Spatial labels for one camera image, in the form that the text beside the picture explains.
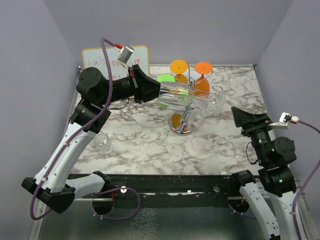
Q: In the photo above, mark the orange plastic wine glass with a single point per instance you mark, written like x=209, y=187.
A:
x=202, y=85

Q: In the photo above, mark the green plastic wine glass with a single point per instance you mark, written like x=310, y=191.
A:
x=174, y=94

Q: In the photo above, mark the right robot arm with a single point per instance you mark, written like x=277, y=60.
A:
x=282, y=221

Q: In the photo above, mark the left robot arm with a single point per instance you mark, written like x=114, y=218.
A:
x=51, y=184

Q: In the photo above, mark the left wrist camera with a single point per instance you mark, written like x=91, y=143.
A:
x=124, y=56

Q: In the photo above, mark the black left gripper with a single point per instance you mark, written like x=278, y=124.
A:
x=143, y=87

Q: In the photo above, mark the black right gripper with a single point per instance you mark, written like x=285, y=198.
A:
x=243, y=118

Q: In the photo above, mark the black mounting rail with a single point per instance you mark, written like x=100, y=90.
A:
x=127, y=191

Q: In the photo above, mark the yellow framed whiteboard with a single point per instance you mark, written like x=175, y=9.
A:
x=94, y=57

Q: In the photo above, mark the chrome wine glass rack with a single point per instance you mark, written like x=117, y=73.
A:
x=178, y=122

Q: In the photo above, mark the clear hung wine glass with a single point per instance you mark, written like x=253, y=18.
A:
x=196, y=120

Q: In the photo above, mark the yellow plastic wine glass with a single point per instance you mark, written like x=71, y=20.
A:
x=181, y=70

